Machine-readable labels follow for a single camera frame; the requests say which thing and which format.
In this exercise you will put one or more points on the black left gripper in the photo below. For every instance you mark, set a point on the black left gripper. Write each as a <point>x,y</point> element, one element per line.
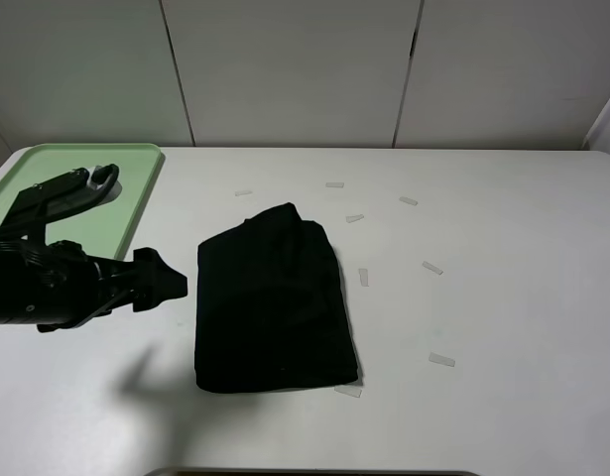
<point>65,287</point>

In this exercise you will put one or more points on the black short sleeve shirt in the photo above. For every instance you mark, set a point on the black short sleeve shirt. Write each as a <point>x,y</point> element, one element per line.
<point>270,309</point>

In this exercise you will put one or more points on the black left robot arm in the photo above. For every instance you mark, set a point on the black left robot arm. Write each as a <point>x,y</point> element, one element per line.
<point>12,278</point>

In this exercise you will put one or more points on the clear tape strip middle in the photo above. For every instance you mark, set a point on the clear tape strip middle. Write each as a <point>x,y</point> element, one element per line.
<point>354,218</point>

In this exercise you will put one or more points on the clear tape strip upright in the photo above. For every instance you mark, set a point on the clear tape strip upright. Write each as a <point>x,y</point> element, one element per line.
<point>363,277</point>

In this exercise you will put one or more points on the clear tape strip back right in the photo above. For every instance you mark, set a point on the clear tape strip back right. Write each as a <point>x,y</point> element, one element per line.
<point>408,200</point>

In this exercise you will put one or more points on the clear tape strip front right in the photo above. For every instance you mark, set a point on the clear tape strip front right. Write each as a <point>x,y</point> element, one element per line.
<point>441,360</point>

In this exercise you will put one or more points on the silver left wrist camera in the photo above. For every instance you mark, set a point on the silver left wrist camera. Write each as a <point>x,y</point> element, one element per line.
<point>62,197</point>

